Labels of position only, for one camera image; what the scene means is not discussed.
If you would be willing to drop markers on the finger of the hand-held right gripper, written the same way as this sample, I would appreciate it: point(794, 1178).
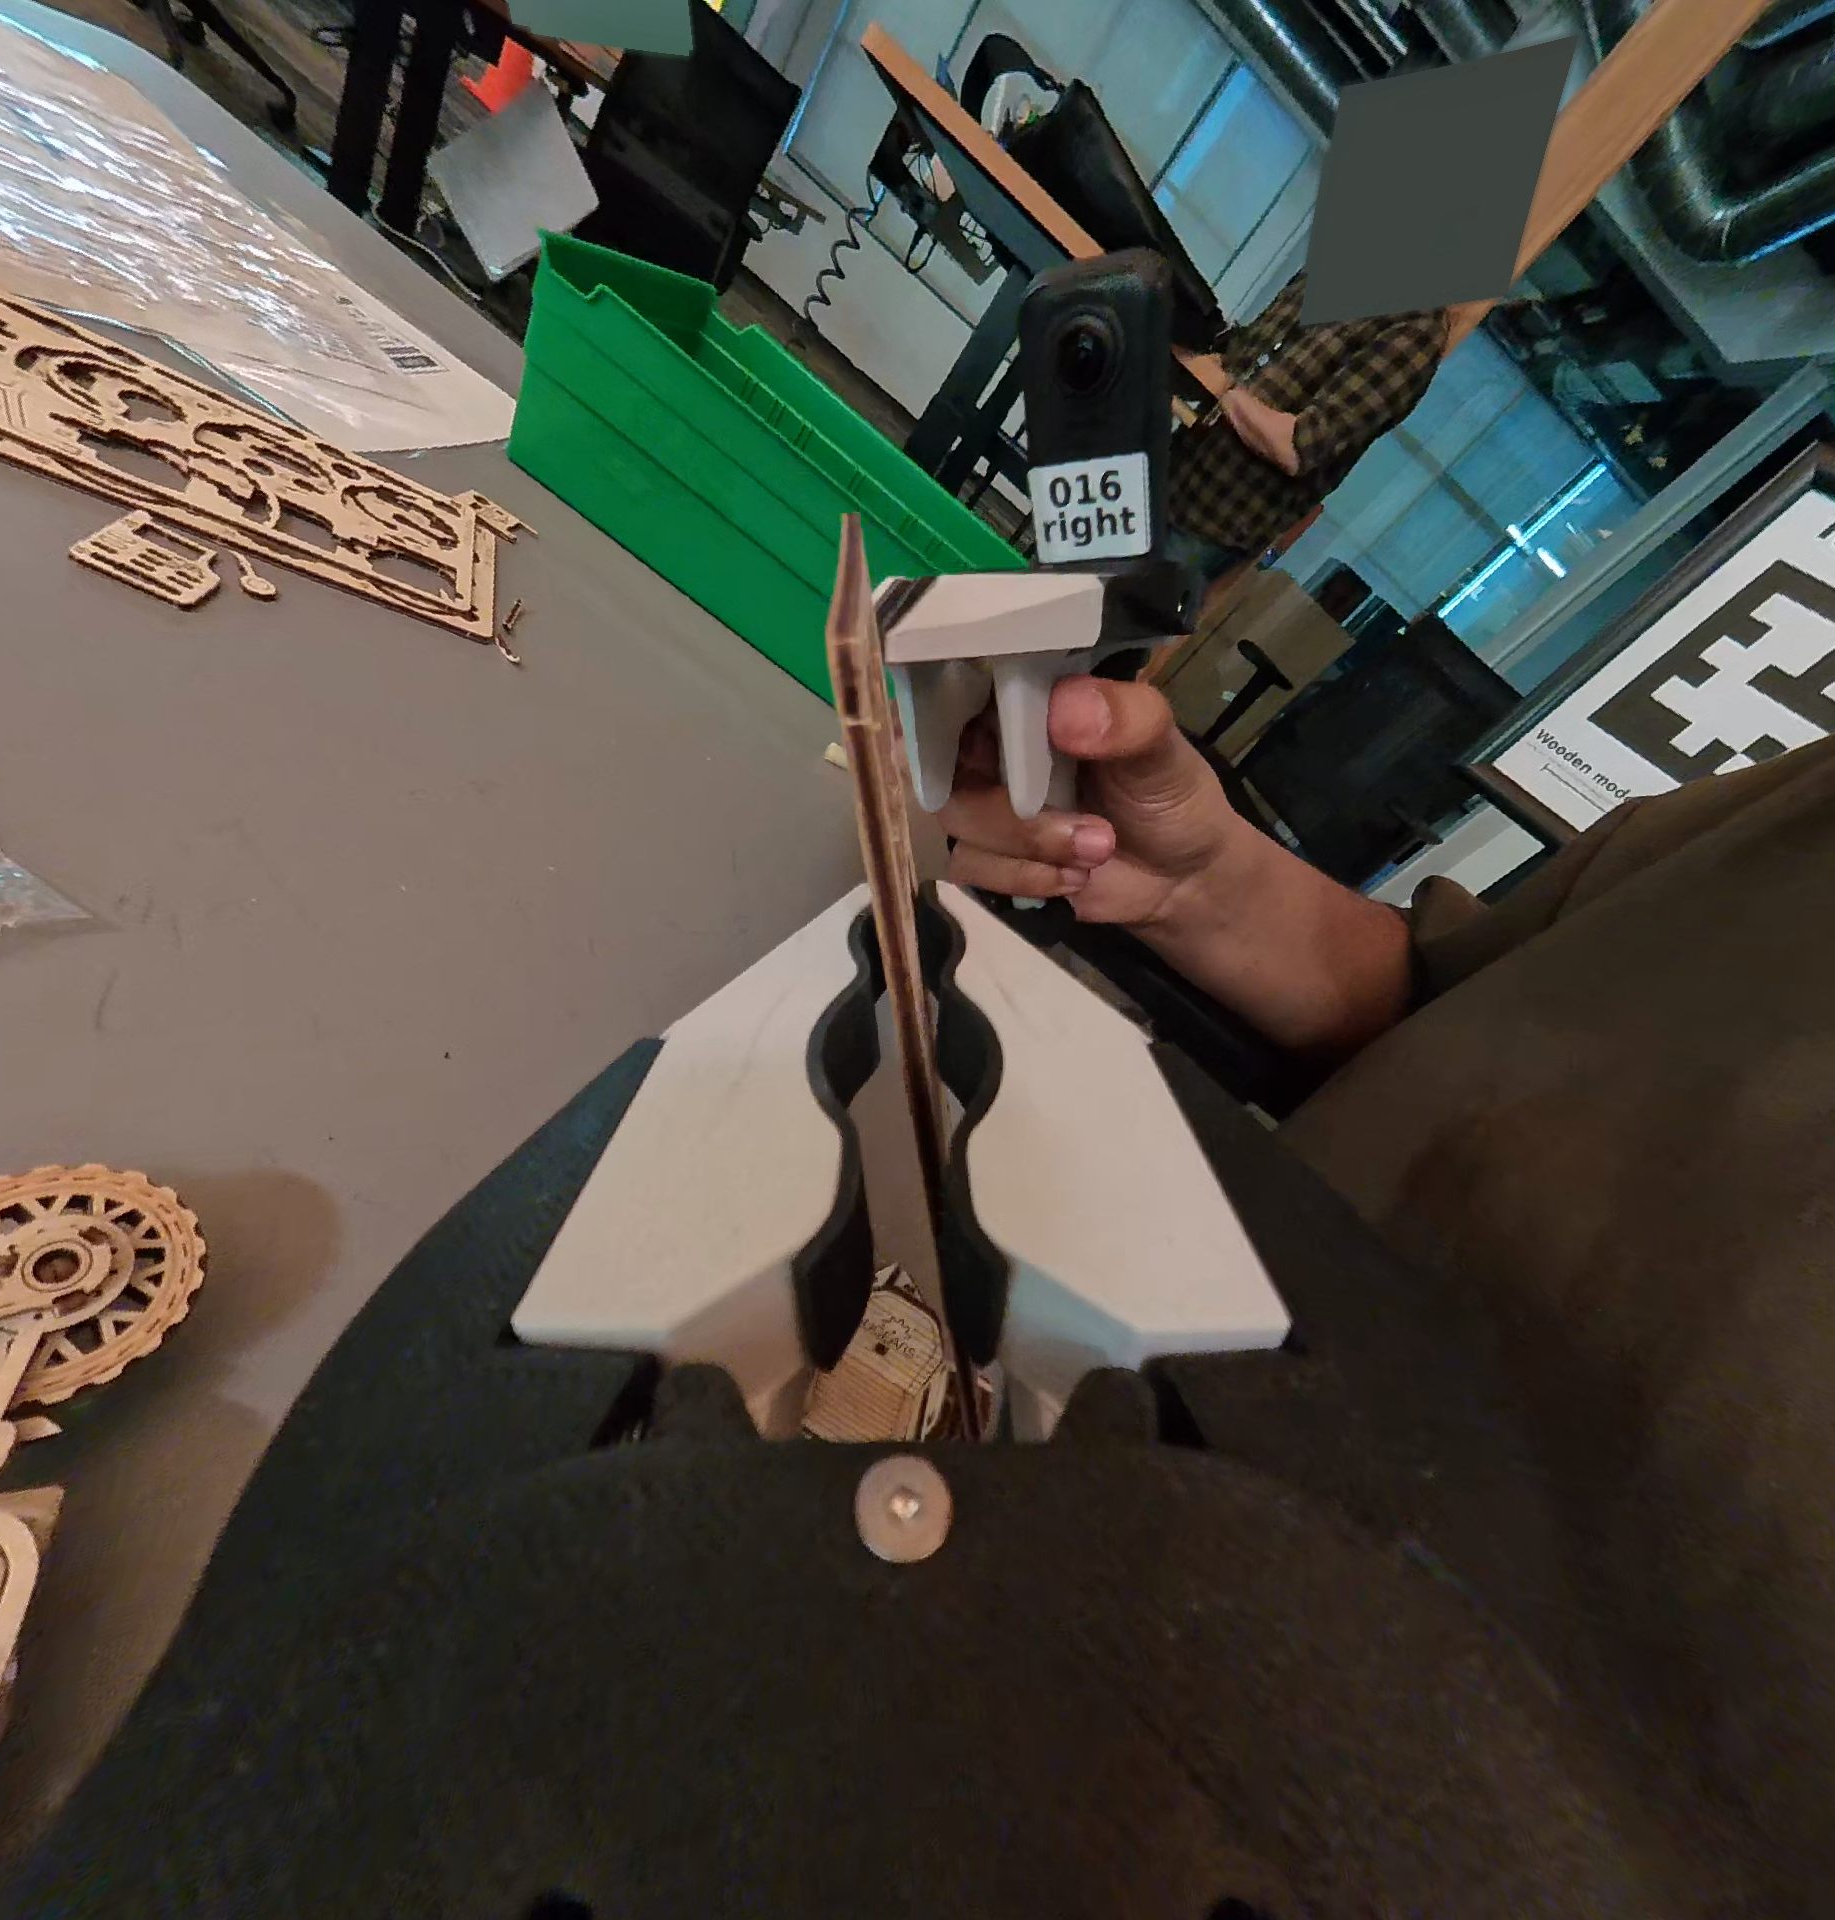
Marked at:
point(1008, 618)
point(939, 735)

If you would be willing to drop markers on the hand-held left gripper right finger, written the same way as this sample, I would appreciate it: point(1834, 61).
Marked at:
point(1127, 1200)

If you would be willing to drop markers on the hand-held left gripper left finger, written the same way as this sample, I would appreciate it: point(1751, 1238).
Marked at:
point(677, 1200)

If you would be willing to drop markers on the slotted wooden puzzle sheet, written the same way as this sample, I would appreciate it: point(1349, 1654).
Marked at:
point(894, 901)

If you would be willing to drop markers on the grey desk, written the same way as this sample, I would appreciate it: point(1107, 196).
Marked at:
point(408, 826)

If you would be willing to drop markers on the person's right hand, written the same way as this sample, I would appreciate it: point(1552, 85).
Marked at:
point(1143, 841)

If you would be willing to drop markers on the black backpack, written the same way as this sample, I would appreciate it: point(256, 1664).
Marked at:
point(1113, 196)

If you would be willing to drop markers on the wooden-top standing table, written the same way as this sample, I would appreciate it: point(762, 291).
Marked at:
point(978, 165)

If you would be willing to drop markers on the small wooden chair model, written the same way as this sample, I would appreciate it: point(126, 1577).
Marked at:
point(888, 1350)

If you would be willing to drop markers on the green plastic bin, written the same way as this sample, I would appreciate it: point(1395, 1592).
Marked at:
point(662, 420)

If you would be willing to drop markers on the wooden beam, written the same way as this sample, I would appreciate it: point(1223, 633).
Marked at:
point(1636, 120)

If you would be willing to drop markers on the wooden gear wheel model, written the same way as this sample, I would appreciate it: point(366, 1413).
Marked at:
point(47, 1266)

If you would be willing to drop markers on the framed black-white marker sign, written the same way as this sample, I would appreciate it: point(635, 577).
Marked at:
point(1681, 675)

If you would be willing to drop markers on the silver ventilation ducts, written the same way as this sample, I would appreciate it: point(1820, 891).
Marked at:
point(1726, 196)

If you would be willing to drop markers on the orange cone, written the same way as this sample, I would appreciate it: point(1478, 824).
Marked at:
point(500, 76)

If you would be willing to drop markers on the long wooden table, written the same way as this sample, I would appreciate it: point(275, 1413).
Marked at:
point(392, 106)

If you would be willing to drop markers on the small wooden slotted piece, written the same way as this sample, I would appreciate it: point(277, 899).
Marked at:
point(144, 557)

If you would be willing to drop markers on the plastic-wrapped instruction sheet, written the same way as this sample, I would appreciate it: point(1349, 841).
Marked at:
point(183, 225)

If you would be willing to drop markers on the large emptied wooden puzzle sheet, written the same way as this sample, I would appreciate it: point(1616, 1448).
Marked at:
point(17, 393)

